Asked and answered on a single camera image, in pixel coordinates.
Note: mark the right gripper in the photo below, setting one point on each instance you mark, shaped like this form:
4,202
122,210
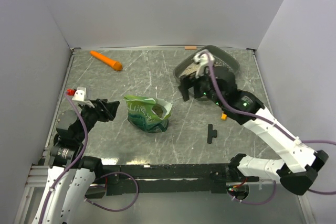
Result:
187,82

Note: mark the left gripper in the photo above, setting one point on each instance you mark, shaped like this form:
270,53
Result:
109,108

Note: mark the green litter bag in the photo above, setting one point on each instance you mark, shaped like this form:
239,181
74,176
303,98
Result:
150,115

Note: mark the yellow plastic scoop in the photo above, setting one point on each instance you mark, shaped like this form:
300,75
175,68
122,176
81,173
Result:
223,117

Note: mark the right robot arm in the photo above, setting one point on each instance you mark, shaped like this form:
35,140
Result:
298,165

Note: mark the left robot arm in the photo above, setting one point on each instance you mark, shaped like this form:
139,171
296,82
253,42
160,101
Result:
70,172

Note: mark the litter granules pile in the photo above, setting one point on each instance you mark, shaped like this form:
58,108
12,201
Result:
193,67

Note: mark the grey litter box tray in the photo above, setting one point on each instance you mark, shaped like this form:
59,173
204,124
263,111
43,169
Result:
223,56

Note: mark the brown tape piece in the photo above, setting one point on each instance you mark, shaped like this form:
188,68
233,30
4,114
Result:
190,47

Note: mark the orange carrot toy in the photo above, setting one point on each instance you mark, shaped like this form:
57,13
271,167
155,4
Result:
110,62

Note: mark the black T-shaped part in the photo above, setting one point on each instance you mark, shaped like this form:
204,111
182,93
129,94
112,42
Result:
211,133

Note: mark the black base bar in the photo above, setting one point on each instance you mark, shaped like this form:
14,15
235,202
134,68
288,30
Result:
164,178

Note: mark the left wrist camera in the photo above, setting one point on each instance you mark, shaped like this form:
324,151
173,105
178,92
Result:
79,96

